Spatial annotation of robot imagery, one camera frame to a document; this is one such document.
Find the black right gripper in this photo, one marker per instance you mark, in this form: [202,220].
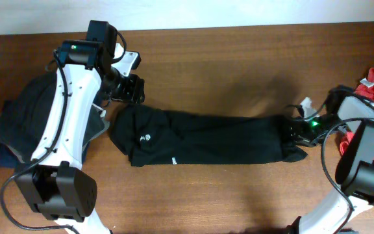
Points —
[299,135]

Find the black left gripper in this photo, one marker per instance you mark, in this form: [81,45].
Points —
[133,92]

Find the black polo shirt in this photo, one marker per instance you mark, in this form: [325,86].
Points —
[151,136]

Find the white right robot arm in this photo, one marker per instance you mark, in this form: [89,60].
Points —
[353,183]

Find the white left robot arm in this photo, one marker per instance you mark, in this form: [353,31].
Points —
[53,183]

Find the dark folded garment on pile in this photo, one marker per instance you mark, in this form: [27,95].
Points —
[39,89]

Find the grey folded garment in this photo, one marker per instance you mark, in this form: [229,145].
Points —
[99,120]

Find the navy folded garment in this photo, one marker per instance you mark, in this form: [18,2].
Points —
[15,111]

